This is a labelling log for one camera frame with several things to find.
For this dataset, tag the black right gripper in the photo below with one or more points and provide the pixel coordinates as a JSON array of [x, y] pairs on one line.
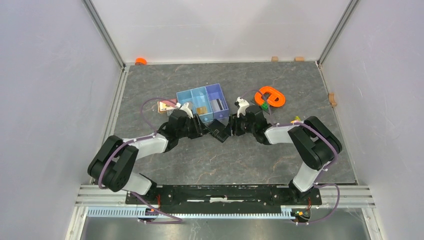
[[235, 121]]

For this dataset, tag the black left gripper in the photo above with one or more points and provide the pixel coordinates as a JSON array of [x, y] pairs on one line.
[[199, 127]]

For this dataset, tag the black card holder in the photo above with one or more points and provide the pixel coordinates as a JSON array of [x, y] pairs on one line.
[[216, 130]]

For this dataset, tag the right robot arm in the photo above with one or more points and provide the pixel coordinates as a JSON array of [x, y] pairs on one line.
[[317, 146]]

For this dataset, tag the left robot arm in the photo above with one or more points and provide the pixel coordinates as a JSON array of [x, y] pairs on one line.
[[113, 165]]

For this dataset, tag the yellow card in tray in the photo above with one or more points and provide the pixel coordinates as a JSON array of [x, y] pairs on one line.
[[202, 110]]

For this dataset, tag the blue three-compartment tray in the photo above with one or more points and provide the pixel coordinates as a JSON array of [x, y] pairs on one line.
[[201, 96]]

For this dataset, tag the pink and orange block toy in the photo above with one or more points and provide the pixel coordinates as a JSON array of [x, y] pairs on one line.
[[166, 106]]

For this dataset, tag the multicolour brick stack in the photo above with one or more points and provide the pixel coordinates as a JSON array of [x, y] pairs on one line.
[[296, 120]]

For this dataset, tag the orange round cap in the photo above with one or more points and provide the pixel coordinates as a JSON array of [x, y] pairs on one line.
[[140, 61]]

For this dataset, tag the wooden block right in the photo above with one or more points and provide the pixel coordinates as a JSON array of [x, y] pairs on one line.
[[299, 59]]

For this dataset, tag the wooden arch piece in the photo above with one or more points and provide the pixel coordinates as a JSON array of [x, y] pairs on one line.
[[332, 99]]

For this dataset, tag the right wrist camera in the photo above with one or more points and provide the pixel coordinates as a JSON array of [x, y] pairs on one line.
[[242, 106]]

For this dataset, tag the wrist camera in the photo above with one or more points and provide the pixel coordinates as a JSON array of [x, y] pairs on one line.
[[187, 108], [242, 106]]

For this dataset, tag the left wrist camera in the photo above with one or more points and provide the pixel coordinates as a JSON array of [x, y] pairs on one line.
[[187, 108]]

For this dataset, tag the orange oval ring toy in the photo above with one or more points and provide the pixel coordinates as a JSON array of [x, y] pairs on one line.
[[274, 97]]

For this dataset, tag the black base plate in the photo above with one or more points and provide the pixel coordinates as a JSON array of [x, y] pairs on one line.
[[229, 198]]

